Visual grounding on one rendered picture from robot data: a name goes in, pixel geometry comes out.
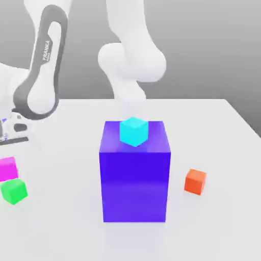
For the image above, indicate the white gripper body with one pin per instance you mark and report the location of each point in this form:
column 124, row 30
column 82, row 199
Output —
column 14, row 141

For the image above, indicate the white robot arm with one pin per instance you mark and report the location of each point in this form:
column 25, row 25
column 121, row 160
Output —
column 132, row 61

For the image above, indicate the small magenta cube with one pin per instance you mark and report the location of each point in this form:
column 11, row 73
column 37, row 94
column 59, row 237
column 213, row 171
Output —
column 7, row 168

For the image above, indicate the small green cube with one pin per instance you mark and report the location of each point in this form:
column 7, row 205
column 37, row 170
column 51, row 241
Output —
column 13, row 191

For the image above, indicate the small cyan cube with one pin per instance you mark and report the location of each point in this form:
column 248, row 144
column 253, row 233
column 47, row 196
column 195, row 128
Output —
column 133, row 132

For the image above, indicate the small orange cube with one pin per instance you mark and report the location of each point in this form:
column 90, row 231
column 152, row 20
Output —
column 194, row 182

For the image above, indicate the large blue box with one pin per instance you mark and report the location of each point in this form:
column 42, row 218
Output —
column 134, row 183

